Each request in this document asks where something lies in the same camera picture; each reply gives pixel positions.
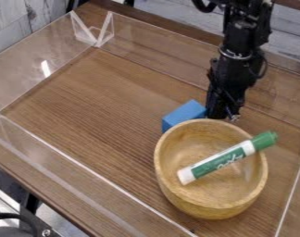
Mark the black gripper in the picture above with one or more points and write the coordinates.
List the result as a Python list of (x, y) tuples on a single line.
[(233, 73)]

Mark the blue foam block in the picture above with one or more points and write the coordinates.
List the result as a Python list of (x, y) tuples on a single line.
[(190, 110)]

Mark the light wooden bowl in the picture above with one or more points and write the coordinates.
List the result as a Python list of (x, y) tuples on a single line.
[(210, 172)]

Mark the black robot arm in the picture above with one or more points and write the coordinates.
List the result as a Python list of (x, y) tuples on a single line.
[(247, 23)]

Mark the green and white marker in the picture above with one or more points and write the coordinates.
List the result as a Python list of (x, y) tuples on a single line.
[(231, 155)]

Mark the clear acrylic tray wall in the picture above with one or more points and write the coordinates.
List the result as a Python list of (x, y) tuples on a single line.
[(86, 86)]

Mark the black metal bracket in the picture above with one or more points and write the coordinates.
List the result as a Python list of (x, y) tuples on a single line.
[(45, 229)]

